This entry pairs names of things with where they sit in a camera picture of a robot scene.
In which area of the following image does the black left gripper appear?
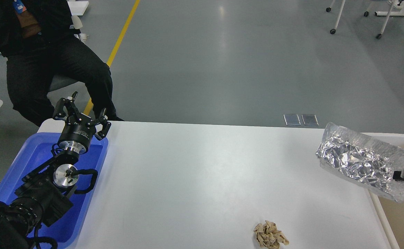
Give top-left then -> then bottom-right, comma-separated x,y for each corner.
52,92 -> 112,155

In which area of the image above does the aluminium foil bag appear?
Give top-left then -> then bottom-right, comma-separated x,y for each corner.
316,122 -> 404,203

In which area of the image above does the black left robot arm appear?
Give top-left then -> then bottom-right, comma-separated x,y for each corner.
0,92 -> 111,249

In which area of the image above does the person in black clothes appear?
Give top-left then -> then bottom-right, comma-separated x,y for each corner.
0,0 -> 121,127

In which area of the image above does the blue plastic tray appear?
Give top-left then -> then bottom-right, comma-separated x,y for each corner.
0,132 -> 109,249

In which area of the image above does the right metal floor plate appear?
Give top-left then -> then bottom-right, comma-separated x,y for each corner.
301,114 -> 319,126

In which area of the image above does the metal floor plate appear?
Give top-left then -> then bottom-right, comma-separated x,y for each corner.
301,114 -> 319,126
283,114 -> 301,126

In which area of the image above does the left metal floor plate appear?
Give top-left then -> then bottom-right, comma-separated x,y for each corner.
283,114 -> 301,126

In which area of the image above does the crumpled beige paper ball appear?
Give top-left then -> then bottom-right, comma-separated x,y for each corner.
253,220 -> 290,249

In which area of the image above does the white wheeled rack frame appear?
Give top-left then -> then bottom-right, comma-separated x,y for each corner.
326,0 -> 404,39

